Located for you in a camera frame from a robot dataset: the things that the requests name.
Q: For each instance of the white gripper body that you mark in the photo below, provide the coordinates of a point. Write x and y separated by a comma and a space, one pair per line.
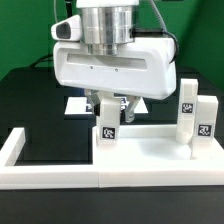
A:
144, 67

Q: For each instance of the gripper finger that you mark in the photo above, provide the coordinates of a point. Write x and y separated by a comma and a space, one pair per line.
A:
94, 97
129, 111

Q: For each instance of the white desk tabletop tray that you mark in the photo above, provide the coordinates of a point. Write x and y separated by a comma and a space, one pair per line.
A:
152, 148

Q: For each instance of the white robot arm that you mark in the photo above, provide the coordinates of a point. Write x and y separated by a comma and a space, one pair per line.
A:
101, 49

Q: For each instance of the fiducial marker base plate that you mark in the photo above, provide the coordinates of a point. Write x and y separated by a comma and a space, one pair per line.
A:
81, 105

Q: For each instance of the black camera stand pole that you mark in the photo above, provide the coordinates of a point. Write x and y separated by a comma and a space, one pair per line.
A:
70, 4

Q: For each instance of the white U-shaped boundary frame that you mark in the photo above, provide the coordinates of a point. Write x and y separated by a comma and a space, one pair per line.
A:
13, 176

